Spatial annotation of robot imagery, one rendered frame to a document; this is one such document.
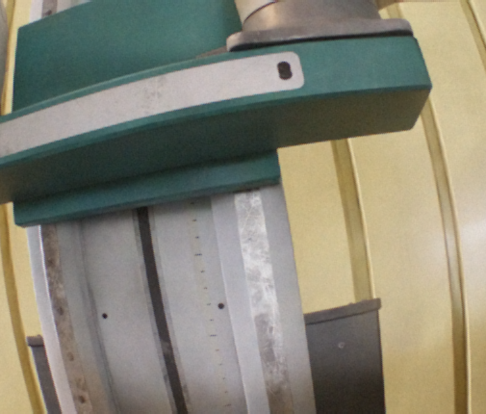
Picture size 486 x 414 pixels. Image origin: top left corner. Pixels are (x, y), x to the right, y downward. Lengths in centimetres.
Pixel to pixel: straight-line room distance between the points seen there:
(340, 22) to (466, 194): 104
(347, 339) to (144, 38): 48
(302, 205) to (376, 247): 20
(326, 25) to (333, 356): 48
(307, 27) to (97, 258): 41
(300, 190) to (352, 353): 75
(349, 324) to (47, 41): 58
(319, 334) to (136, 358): 26
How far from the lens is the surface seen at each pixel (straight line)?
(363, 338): 90
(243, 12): 67
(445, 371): 158
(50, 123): 62
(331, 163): 159
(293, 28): 59
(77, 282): 79
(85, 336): 79
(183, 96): 58
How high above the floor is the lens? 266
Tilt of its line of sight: 10 degrees up
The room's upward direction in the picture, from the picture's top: 9 degrees counter-clockwise
